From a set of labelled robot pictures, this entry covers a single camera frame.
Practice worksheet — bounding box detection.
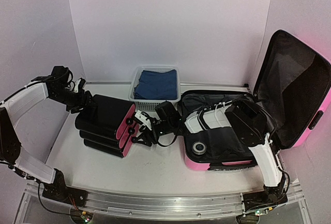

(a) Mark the small green circuit board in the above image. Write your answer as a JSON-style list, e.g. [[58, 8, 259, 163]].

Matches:
[[80, 211, 93, 223]]

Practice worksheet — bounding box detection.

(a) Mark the black pink drawer organizer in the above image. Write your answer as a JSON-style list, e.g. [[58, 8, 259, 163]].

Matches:
[[75, 95, 139, 158]]

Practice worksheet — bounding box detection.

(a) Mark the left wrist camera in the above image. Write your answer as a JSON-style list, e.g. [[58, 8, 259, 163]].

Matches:
[[71, 78, 86, 93]]

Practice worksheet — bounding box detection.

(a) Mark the round black tin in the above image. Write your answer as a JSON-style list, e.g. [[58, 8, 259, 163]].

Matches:
[[191, 141, 207, 156]]

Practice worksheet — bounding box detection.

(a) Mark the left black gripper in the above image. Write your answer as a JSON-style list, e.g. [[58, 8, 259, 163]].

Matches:
[[50, 86, 97, 114]]

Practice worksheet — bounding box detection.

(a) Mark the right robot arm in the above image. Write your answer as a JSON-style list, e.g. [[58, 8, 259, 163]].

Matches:
[[131, 99, 290, 212]]

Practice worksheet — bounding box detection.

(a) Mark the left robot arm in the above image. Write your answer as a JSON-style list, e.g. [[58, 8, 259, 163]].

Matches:
[[1, 66, 92, 207]]

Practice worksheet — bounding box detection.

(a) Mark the white plastic mesh basket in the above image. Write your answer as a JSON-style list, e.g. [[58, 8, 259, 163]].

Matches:
[[128, 66, 180, 111]]

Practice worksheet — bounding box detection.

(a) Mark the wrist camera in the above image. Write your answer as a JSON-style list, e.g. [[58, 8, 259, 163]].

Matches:
[[134, 110, 152, 130], [71, 78, 86, 93]]

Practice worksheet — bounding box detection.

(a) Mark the pink hard-shell suitcase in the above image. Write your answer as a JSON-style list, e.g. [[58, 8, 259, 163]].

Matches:
[[179, 30, 330, 171]]

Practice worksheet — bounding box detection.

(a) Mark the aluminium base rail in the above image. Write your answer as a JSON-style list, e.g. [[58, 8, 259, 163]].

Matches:
[[13, 181, 312, 223]]

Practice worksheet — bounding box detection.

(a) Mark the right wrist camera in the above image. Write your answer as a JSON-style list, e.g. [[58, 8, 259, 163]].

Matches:
[[134, 110, 152, 130]]

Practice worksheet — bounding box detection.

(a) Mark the blue item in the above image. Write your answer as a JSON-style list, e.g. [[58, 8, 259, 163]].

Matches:
[[133, 69, 177, 100]]

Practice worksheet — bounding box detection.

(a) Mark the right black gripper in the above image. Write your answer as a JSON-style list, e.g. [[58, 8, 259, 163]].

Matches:
[[134, 121, 172, 147]]

